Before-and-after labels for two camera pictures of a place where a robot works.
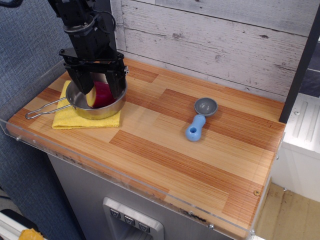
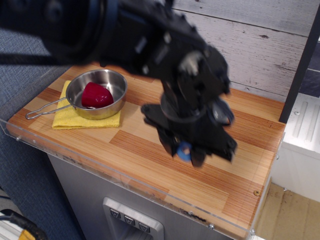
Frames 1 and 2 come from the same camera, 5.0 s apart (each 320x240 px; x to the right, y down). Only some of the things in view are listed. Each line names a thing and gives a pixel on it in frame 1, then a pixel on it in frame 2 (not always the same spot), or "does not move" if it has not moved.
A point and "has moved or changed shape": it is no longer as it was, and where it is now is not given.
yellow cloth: x=66 y=117 does not move
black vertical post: x=303 y=64 does not move
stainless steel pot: x=75 y=97 does not move
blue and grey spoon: x=204 y=107 has moved or changed shape
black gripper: x=94 y=51 to x=185 y=112
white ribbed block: x=297 y=165 does not move
